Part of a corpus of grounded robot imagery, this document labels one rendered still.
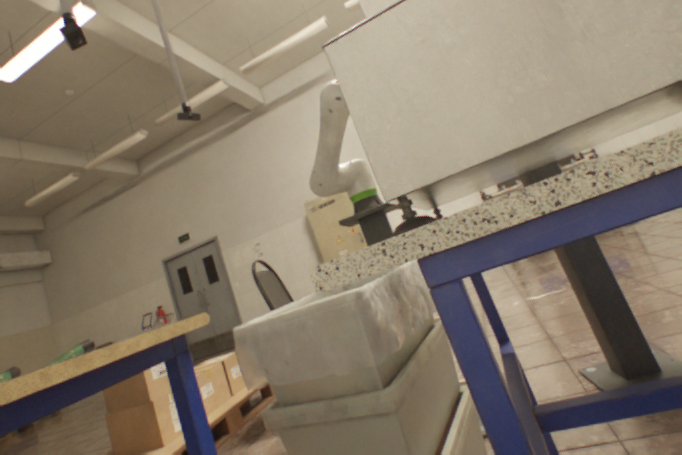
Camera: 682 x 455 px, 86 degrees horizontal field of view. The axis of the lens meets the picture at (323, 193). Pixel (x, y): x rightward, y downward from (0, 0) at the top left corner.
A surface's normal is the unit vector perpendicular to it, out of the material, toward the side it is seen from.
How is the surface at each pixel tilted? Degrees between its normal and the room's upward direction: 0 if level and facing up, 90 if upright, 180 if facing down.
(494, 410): 90
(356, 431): 96
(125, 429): 90
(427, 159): 90
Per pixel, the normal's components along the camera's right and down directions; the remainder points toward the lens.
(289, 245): -0.36, -0.07
